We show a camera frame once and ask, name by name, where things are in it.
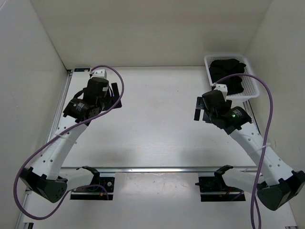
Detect black shorts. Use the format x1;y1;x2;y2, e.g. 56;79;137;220
209;59;246;95

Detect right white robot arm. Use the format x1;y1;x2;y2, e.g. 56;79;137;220
194;90;305;211

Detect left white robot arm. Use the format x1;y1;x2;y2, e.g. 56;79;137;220
17;76;122;203

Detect small blue label sticker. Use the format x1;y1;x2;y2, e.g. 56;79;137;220
73;68;91;72

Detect white plastic basket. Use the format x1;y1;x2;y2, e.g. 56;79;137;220
204;53;260;103

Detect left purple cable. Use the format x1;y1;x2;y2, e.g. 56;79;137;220
13;64;125;219

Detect purple cable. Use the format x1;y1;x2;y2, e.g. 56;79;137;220
13;64;125;219
213;73;274;229

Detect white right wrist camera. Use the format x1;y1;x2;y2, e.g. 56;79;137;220
212;83;228;100

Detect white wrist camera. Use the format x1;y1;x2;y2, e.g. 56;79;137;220
89;69;107;79
212;83;228;100

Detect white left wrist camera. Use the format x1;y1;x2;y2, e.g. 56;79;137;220
89;69;107;79

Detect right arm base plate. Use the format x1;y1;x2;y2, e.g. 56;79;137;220
195;177;246;202

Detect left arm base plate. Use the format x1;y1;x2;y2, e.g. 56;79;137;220
70;174;115;201

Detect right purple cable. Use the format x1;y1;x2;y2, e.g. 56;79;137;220
213;73;274;229

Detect aluminium frame rail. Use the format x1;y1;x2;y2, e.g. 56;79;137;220
20;67;256;229

